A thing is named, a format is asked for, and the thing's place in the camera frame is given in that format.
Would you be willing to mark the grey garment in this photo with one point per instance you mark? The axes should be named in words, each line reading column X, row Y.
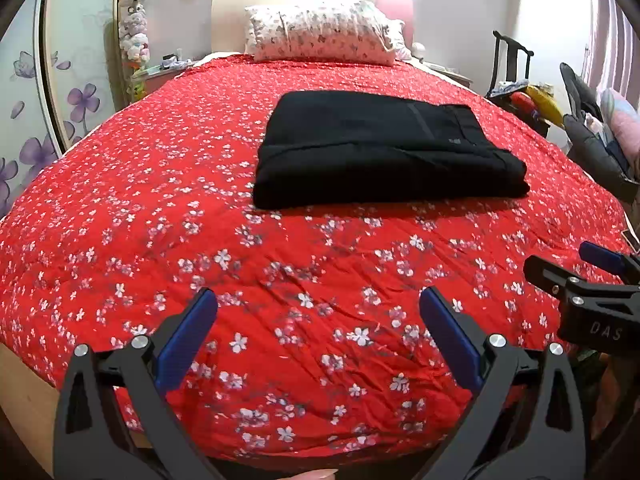
column 592, row 150

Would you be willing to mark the pink striped curtain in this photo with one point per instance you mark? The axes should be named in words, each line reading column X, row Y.
column 612, row 25

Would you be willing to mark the red floral bedspread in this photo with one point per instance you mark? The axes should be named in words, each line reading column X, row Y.
column 175, row 220

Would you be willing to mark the yellow plush toy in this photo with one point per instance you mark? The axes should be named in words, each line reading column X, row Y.
column 545, row 105

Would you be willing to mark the person's left hand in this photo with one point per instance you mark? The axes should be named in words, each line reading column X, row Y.
column 320, row 475

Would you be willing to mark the light bedside table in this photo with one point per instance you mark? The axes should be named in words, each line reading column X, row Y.
column 447, row 72

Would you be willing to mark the pink pillow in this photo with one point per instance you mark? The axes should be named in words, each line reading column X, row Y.
column 397, row 7

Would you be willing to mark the cream padded headboard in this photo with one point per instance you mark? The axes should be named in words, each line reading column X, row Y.
column 230, row 20

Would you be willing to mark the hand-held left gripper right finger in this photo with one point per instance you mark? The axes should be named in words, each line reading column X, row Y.
column 447, row 332

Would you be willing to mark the black pants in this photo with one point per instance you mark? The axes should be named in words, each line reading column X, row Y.
column 375, row 155

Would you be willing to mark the wooden bed frame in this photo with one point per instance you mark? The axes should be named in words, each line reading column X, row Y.
column 25, row 400

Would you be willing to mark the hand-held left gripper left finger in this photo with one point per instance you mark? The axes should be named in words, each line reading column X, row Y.
column 187, row 335

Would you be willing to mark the black wooden chair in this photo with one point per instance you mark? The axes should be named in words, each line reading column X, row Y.
column 510, row 60

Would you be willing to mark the floral white pillow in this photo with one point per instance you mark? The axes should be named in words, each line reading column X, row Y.
column 320, row 30

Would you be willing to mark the pink bedside table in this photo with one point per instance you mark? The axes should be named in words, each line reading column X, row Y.
column 165, row 74

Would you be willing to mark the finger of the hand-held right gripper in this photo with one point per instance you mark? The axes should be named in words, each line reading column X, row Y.
column 602, row 255
column 550, row 272

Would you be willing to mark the wardrobe door with purple flowers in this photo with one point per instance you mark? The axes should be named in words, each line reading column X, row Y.
column 60, row 90

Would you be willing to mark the pastel cushion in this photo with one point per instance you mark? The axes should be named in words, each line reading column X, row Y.
column 625, row 120

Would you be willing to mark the stack of plush toys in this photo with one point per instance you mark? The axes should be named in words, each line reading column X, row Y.
column 135, row 40

